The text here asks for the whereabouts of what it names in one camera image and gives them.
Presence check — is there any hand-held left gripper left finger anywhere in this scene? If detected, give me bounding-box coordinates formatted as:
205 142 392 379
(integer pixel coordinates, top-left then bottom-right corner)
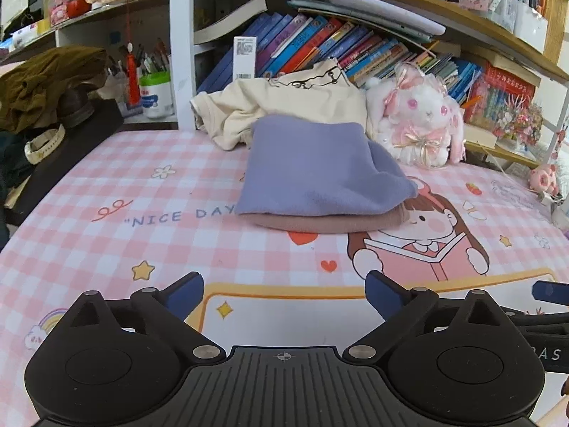
70 271 226 362

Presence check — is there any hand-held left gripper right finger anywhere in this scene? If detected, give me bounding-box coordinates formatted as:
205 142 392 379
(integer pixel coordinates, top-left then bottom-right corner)
344 270 505 361

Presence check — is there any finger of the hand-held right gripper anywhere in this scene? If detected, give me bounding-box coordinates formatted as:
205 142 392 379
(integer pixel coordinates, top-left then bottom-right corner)
532 281 569 307
500 308 569 335

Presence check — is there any purple and brown sweater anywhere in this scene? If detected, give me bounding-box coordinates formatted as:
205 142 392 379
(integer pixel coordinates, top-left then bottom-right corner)
234 114 419 235

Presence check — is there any small pink pig plush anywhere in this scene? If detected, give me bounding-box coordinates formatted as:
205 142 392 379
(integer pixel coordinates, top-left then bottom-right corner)
529 163 560 196

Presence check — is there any pink flower ornament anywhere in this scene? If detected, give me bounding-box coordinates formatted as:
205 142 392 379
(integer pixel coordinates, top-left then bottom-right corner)
493 98 545 143

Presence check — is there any white pink plush rabbit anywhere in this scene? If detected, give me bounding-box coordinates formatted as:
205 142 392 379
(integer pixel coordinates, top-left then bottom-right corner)
365 63 467 170

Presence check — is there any white green pen container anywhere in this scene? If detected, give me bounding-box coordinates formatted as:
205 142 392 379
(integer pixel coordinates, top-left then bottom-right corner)
139 71 175 119

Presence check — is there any cream wristwatch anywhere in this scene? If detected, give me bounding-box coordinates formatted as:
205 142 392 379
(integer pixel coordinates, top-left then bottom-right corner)
24 125 66 164

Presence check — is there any dark green cloth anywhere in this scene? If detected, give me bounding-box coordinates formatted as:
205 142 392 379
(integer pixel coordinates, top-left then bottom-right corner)
0 131 36 250

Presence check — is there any dark brown hat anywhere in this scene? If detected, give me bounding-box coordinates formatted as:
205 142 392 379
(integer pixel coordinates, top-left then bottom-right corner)
58 86 96 131

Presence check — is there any cream garment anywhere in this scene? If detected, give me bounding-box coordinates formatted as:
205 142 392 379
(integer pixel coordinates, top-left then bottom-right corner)
190 57 369 151

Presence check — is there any red tassel ornament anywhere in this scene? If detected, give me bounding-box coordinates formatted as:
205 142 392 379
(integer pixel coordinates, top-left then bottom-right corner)
124 4 142 105

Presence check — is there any bunch of pens and brushes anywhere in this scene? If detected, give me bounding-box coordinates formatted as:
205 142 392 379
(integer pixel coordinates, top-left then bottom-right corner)
107 40 172 77

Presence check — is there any white barcode box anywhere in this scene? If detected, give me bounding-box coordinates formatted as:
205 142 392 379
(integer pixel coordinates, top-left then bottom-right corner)
233 36 257 81

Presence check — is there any olive brown garment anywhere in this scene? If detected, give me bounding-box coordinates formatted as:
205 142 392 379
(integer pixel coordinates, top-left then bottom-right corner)
0 46 108 134

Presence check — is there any white bookshelf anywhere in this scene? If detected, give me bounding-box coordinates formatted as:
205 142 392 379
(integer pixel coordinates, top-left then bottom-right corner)
0 0 569 170

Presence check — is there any row of colourful books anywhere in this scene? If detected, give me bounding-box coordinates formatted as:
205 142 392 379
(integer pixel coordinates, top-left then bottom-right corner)
198 11 536 127

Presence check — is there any white storage box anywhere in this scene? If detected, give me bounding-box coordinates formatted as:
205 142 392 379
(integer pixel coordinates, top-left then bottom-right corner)
489 0 549 54

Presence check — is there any thick open paperback book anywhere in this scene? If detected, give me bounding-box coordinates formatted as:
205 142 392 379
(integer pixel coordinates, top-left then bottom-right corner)
194 0 268 45

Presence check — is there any white flat tablet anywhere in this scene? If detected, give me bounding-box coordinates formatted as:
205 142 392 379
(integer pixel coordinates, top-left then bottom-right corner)
326 0 446 36

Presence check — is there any teal flat notebook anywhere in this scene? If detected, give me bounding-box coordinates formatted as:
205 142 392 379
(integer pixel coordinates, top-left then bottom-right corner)
287 0 432 43

